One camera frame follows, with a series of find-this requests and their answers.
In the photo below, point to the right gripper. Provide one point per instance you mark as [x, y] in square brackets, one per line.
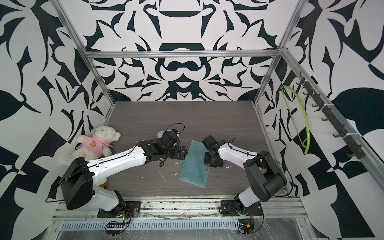
[206, 160]

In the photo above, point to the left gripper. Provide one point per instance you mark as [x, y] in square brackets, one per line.
[179, 155]

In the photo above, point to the teal ruler set case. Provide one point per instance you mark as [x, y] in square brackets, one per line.
[194, 170]

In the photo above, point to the blue geometry set case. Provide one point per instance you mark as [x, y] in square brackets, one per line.
[160, 134]

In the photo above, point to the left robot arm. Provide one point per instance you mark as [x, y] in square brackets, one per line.
[80, 183]

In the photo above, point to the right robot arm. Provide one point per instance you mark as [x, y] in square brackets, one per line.
[263, 172]

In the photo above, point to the black yellow connector right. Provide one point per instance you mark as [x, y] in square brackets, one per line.
[246, 227]

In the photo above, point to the white teddy bear pink shirt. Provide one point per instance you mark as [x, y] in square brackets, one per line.
[94, 147]

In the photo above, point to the small brown white plush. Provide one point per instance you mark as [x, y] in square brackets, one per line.
[103, 184]

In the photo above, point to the black hook rack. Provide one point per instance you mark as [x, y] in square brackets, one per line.
[329, 110]

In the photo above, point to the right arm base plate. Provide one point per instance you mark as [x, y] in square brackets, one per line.
[235, 208]

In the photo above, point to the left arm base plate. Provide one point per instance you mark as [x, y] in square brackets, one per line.
[127, 210]

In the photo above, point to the aluminium frame rail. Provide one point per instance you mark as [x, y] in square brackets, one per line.
[188, 208]

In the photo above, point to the green tube on wall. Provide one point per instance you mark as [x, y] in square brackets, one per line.
[307, 141]

